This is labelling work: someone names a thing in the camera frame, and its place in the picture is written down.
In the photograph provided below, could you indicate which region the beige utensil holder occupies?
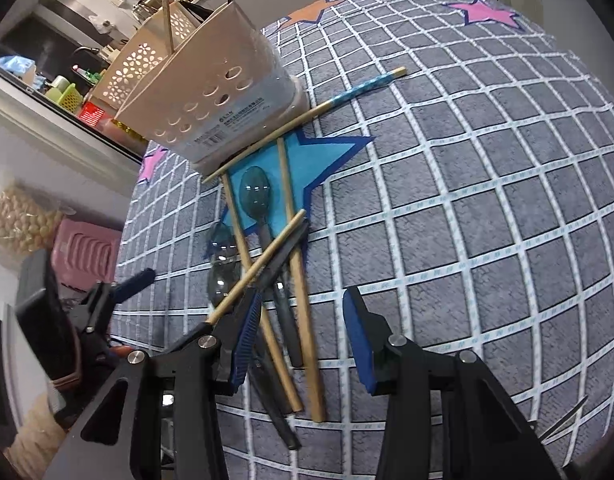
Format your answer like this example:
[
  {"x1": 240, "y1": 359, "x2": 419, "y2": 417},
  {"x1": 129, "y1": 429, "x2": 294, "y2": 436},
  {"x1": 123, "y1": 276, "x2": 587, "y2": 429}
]
[{"x1": 116, "y1": 1, "x2": 309, "y2": 176}]

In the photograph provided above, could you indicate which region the grey checked tablecloth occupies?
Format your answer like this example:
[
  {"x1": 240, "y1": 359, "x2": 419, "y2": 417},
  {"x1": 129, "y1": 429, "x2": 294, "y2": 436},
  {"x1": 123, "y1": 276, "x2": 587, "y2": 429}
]
[{"x1": 108, "y1": 0, "x2": 614, "y2": 480}]

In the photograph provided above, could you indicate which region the dark plastic utensil handle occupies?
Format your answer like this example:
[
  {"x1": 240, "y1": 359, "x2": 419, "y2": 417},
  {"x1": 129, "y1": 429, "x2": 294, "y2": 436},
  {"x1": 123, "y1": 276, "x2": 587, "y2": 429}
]
[{"x1": 255, "y1": 218, "x2": 309, "y2": 292}]

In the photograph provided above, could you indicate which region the bag of peanuts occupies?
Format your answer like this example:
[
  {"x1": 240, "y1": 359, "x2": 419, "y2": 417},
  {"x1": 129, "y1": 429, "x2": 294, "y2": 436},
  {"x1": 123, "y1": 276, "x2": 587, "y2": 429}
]
[{"x1": 0, "y1": 184, "x2": 65, "y2": 257}]

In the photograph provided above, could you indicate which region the beige perforated storage rack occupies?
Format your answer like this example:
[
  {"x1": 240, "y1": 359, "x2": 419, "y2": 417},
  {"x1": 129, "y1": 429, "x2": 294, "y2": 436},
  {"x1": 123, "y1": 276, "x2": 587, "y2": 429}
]
[{"x1": 88, "y1": 0, "x2": 213, "y2": 115}]

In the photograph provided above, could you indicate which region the smoky plastic spoon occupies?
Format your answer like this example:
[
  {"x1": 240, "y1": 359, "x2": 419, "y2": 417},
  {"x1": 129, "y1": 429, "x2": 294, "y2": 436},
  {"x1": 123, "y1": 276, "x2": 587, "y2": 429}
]
[
  {"x1": 239, "y1": 166, "x2": 304, "y2": 367},
  {"x1": 208, "y1": 221, "x2": 239, "y2": 261},
  {"x1": 207, "y1": 259, "x2": 301, "y2": 451}
]

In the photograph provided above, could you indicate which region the blue-tipped bamboo chopstick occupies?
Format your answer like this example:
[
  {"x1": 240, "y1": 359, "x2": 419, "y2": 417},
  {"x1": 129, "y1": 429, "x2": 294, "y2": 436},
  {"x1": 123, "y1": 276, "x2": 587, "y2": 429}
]
[{"x1": 202, "y1": 66, "x2": 408, "y2": 183}]

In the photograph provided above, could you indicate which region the red plastic basket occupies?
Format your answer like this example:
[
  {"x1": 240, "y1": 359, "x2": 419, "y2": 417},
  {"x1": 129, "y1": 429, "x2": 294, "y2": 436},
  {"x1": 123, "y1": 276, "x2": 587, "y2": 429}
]
[{"x1": 78, "y1": 102, "x2": 108, "y2": 128}]

